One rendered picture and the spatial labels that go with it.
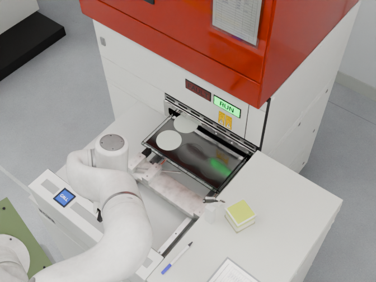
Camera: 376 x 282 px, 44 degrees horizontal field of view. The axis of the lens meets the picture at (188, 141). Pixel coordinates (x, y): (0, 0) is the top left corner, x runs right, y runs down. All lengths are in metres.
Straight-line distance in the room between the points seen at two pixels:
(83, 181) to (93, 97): 2.19
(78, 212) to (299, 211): 0.74
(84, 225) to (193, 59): 0.66
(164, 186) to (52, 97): 1.76
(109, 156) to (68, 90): 2.22
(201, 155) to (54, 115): 1.64
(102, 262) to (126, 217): 0.09
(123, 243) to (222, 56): 0.76
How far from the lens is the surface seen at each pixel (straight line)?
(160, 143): 1.80
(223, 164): 1.74
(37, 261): 1.63
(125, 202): 0.92
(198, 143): 1.79
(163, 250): 1.63
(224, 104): 1.65
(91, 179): 1.07
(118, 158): 1.14
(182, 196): 1.69
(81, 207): 1.62
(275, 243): 1.53
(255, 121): 1.61
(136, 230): 0.85
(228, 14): 1.32
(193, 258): 1.49
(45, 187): 1.70
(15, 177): 2.98
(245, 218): 1.48
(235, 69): 1.42
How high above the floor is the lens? 2.33
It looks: 53 degrees down
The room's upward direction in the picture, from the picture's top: 2 degrees counter-clockwise
